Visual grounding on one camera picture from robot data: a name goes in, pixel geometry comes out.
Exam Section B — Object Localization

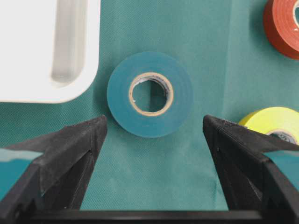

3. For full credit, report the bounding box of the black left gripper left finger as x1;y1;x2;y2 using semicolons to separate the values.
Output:
0;115;107;224

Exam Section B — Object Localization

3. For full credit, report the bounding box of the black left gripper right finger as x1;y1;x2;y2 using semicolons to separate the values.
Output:
203;115;299;224

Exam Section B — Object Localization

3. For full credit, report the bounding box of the yellow tape roll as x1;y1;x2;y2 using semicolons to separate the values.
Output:
239;106;299;145

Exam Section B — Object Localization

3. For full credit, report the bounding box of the teal tape roll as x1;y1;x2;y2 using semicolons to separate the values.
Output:
107;52;193;138

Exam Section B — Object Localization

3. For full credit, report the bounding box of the red tape roll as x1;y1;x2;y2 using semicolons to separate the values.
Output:
263;0;299;60

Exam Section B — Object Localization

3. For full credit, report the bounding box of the white plastic case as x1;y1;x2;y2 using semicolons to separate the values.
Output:
0;0;101;104

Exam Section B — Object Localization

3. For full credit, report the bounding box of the green table cloth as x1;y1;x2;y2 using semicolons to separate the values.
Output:
0;0;299;210

